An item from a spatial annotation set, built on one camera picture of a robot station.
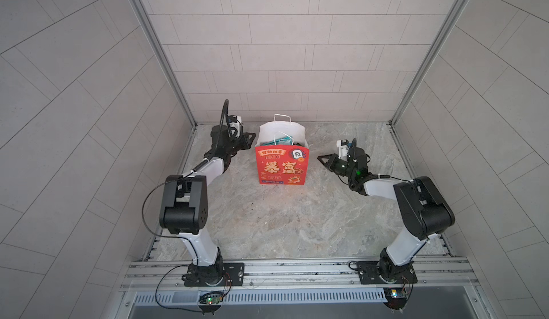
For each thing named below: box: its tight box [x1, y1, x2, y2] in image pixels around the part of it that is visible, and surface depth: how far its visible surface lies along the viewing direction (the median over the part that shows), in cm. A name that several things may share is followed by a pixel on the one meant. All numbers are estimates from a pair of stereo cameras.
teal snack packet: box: [262, 135, 292, 146], surface depth 90 cm
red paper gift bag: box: [254, 113, 310, 186], surface depth 84 cm
